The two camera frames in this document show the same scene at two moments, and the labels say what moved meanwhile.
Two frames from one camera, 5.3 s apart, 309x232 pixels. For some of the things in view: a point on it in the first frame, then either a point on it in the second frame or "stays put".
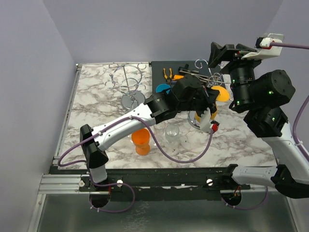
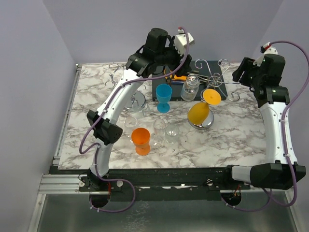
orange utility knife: (177, 77) stays put
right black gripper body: (237, 62) -> (251, 76)
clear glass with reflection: (172, 132) stays put
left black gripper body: (201, 101) -> (178, 72)
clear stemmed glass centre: (160, 131) stays put
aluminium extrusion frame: (58, 183) stays put
